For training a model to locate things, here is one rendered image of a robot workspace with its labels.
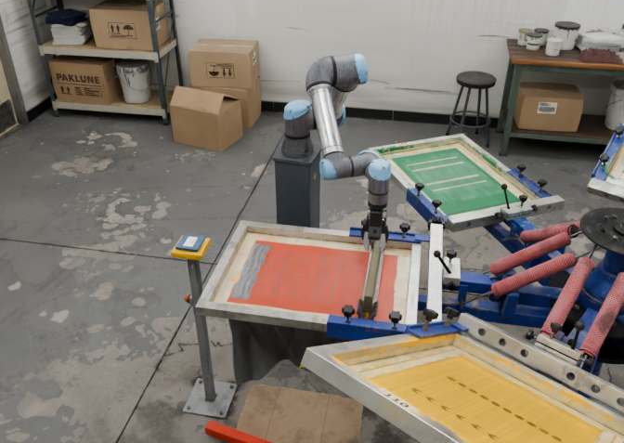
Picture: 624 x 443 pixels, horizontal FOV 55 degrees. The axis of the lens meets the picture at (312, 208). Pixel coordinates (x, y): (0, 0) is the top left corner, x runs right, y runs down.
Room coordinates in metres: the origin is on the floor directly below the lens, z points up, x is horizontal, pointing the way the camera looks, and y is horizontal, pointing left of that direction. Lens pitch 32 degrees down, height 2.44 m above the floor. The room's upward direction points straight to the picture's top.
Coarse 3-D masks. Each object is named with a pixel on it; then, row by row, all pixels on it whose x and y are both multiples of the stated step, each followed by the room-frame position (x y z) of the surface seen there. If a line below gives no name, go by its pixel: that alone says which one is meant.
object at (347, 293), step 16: (336, 288) 1.80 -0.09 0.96; (352, 288) 1.80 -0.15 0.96; (384, 288) 1.80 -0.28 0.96; (256, 304) 1.71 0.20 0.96; (272, 304) 1.71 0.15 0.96; (288, 304) 1.71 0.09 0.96; (304, 304) 1.71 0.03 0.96; (320, 304) 1.71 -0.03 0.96; (336, 304) 1.71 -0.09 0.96; (352, 304) 1.71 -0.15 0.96; (384, 304) 1.71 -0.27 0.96; (384, 320) 1.62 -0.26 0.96
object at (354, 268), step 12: (300, 252) 2.04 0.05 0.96; (312, 252) 2.04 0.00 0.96; (324, 252) 2.04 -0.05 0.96; (336, 252) 2.04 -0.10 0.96; (348, 252) 2.04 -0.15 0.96; (360, 252) 2.04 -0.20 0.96; (264, 264) 1.96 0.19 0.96; (348, 264) 1.96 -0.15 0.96; (360, 264) 1.96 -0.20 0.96; (384, 264) 1.96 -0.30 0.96; (396, 264) 1.96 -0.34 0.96; (348, 276) 1.88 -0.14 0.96; (360, 276) 1.88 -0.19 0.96; (384, 276) 1.88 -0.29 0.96
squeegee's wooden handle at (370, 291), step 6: (378, 246) 1.93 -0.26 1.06; (372, 252) 1.90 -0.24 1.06; (378, 252) 1.90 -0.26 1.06; (372, 258) 1.85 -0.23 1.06; (378, 258) 1.86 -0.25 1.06; (372, 264) 1.82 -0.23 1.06; (378, 264) 1.85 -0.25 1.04; (372, 270) 1.78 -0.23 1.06; (372, 276) 1.75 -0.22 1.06; (372, 282) 1.71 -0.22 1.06; (366, 288) 1.68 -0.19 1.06; (372, 288) 1.68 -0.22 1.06; (366, 294) 1.64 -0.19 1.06; (372, 294) 1.65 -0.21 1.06; (366, 300) 1.63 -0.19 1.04; (372, 300) 1.65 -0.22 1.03; (366, 306) 1.63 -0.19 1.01
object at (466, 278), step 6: (462, 276) 1.77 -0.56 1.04; (468, 276) 1.77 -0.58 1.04; (474, 276) 1.77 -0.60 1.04; (480, 276) 1.77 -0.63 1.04; (486, 276) 1.77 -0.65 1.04; (462, 282) 1.74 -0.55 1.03; (468, 282) 1.74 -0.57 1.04; (474, 282) 1.73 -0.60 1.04; (480, 282) 1.73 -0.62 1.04; (486, 282) 1.73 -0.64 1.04; (444, 288) 1.75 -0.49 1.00; (468, 288) 1.74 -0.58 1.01; (474, 288) 1.73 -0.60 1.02; (480, 288) 1.73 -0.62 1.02; (486, 288) 1.72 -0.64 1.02
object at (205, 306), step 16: (240, 224) 2.20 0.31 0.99; (256, 224) 2.20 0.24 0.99; (272, 224) 2.20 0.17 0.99; (240, 240) 2.10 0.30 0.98; (320, 240) 2.13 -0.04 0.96; (336, 240) 2.11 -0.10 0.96; (352, 240) 2.10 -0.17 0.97; (224, 256) 1.96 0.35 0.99; (416, 256) 1.96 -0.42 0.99; (224, 272) 1.87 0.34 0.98; (416, 272) 1.86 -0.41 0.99; (208, 288) 1.76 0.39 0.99; (416, 288) 1.76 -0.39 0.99; (208, 304) 1.67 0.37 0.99; (224, 304) 1.67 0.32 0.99; (416, 304) 1.67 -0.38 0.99; (256, 320) 1.62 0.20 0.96; (272, 320) 1.61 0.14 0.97; (288, 320) 1.59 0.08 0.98; (304, 320) 1.58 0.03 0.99; (320, 320) 1.58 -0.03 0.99; (416, 320) 1.59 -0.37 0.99
